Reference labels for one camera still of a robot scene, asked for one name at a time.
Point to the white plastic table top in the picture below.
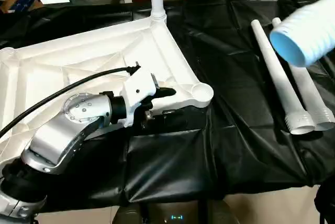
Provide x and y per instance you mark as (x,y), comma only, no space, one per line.
(91,51)

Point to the blue printed package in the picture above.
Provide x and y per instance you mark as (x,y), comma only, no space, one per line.
(23,1)

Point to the black mat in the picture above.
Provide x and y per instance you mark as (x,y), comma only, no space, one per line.
(209,143)

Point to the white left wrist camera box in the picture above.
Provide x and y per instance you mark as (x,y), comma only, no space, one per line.
(137,90)

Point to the dark left robot foot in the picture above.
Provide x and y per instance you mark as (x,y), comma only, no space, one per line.
(128,216)

